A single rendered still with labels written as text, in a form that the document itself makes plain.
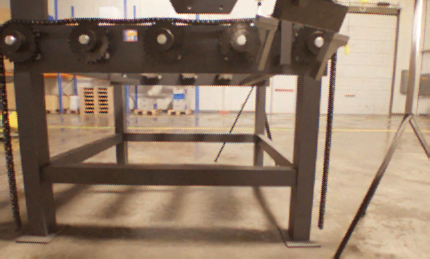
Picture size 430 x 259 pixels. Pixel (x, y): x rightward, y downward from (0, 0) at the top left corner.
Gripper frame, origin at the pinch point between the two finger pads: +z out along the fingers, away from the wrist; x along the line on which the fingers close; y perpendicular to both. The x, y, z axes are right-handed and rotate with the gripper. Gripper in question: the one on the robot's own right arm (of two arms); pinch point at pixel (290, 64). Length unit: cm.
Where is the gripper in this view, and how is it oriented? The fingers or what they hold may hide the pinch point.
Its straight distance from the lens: 51.2
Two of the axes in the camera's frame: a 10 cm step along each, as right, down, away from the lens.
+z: -1.9, 8.6, 4.8
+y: 1.2, 5.1, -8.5
